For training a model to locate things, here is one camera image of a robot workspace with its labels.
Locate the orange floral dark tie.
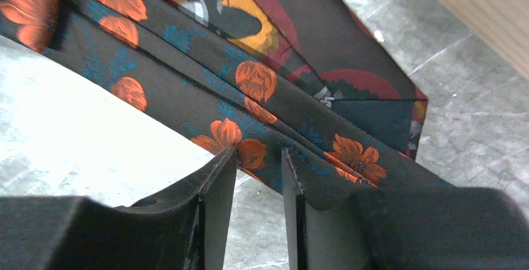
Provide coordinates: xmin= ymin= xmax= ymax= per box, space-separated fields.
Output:
xmin=1 ymin=0 xmax=446 ymax=192

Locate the wooden compartment tray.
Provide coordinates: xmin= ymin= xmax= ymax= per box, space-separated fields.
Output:
xmin=438 ymin=0 xmax=528 ymax=76

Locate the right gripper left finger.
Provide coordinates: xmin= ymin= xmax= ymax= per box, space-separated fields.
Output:
xmin=1 ymin=147 xmax=237 ymax=270

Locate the red patterned dark tie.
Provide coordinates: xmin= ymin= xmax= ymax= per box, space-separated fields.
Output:
xmin=169 ymin=0 xmax=428 ymax=158

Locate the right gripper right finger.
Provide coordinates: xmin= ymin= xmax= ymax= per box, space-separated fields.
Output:
xmin=281 ymin=148 xmax=528 ymax=269

